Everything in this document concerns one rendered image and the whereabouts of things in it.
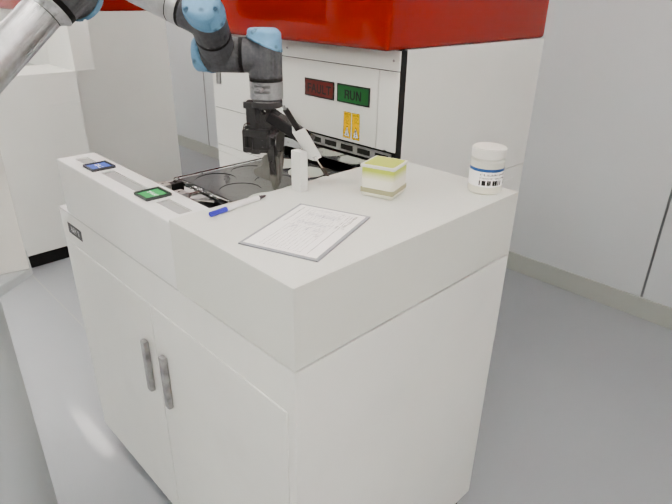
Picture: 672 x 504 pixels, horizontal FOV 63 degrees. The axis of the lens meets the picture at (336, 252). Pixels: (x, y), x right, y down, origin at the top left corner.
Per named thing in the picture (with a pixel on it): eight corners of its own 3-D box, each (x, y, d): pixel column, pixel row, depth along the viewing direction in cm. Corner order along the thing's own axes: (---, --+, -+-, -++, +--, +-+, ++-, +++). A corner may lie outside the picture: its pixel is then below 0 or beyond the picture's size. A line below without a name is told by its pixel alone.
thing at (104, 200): (103, 203, 148) (94, 151, 142) (218, 274, 112) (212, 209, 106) (67, 211, 142) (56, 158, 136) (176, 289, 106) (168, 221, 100)
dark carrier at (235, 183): (284, 156, 164) (284, 154, 164) (369, 184, 142) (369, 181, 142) (181, 180, 143) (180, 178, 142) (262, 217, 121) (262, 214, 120)
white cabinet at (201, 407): (261, 361, 220) (251, 162, 185) (465, 511, 159) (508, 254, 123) (103, 443, 180) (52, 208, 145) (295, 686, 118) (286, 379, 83)
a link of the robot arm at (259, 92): (286, 79, 126) (276, 84, 119) (287, 99, 128) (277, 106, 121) (255, 77, 128) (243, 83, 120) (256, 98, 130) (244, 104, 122)
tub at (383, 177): (374, 185, 119) (376, 154, 116) (406, 191, 116) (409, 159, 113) (358, 195, 113) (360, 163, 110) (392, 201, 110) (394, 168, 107)
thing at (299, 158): (310, 183, 120) (309, 121, 114) (322, 187, 117) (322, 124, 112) (288, 189, 116) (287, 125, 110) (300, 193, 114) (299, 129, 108)
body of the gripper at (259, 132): (253, 147, 135) (250, 96, 130) (287, 149, 133) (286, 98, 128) (242, 155, 128) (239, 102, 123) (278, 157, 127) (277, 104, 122)
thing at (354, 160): (283, 164, 174) (282, 134, 169) (389, 200, 145) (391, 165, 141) (279, 165, 172) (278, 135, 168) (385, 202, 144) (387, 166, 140)
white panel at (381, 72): (224, 148, 199) (215, 29, 182) (397, 209, 147) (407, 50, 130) (216, 150, 198) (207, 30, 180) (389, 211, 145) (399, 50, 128)
